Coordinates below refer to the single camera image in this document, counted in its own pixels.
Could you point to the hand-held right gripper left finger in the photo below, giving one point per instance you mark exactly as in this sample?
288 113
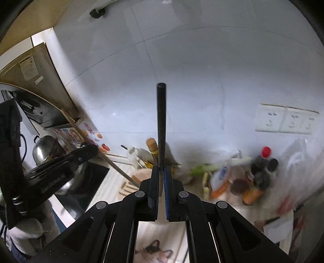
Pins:
153 183

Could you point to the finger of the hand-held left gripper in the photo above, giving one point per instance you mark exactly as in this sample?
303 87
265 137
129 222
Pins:
55 179
68 158

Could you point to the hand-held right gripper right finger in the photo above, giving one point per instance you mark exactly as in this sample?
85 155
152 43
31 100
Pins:
167 194

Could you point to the beige utensil holder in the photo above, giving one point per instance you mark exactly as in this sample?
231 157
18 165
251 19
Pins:
141 177

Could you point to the long wooden spatula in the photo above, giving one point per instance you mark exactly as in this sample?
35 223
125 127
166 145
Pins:
114 165

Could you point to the person's left forearm grey sleeve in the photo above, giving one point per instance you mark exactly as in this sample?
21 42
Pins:
27 227

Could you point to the steel pot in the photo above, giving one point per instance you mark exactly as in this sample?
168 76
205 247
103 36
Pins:
79 172

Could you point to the steel kettle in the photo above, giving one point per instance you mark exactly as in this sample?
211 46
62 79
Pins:
44 149

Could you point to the wooden rack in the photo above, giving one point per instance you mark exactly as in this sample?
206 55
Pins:
127 188

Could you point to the black induction cooktop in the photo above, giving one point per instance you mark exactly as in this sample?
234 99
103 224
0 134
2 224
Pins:
93 179

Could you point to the cat print cloth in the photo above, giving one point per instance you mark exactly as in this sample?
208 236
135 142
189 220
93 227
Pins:
157 242

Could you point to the range hood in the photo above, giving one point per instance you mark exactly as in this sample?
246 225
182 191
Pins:
38 108
43 70

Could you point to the green leek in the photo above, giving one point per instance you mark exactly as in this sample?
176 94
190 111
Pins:
217 165

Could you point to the white bottle blue label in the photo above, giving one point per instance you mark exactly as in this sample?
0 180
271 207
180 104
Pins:
222 177

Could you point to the dark lid jar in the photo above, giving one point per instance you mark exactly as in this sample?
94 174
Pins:
238 186

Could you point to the orange jar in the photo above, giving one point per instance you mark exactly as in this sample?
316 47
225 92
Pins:
251 196

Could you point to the dark cap sauce bottle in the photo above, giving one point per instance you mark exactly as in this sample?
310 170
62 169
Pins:
272 164
260 164

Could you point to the red cap bottle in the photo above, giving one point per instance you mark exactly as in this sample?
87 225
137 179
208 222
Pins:
265 151

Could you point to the white paper sheet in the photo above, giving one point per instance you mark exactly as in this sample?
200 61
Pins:
278 228

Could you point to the white plastic bag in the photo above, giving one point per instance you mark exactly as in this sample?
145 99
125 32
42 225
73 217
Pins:
301 172

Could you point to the colourful wall sticker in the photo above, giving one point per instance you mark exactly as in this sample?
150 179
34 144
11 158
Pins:
68 135

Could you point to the white wall socket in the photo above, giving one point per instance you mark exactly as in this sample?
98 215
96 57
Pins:
293 121
310 123
269 118

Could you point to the black wall hook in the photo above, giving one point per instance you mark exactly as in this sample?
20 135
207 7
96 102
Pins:
97 12

